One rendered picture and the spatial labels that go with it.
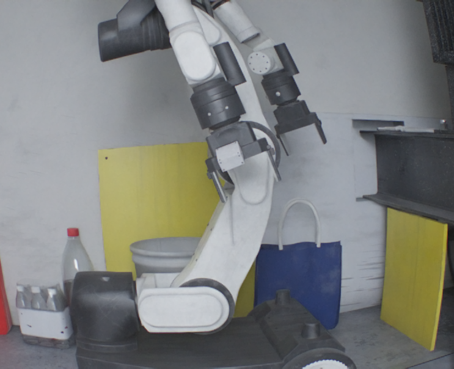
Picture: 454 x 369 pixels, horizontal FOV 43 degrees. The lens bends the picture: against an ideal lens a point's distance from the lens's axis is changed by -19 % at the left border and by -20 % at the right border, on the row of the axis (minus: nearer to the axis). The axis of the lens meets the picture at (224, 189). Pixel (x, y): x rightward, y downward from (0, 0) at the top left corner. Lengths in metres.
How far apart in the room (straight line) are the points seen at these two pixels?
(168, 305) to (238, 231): 0.23
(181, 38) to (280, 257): 1.04
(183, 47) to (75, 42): 1.01
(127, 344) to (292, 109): 0.74
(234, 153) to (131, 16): 0.46
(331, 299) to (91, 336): 0.93
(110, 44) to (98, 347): 0.71
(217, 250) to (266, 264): 0.64
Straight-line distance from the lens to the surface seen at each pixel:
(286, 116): 1.77
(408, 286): 2.04
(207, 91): 1.29
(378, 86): 2.48
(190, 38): 1.28
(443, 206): 1.94
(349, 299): 2.44
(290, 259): 2.15
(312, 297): 2.18
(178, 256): 1.92
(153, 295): 1.50
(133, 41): 1.52
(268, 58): 1.72
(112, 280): 1.55
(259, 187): 1.47
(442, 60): 1.73
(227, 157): 1.26
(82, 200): 2.23
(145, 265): 1.97
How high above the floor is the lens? 0.67
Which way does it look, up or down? 5 degrees down
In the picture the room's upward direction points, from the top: 2 degrees counter-clockwise
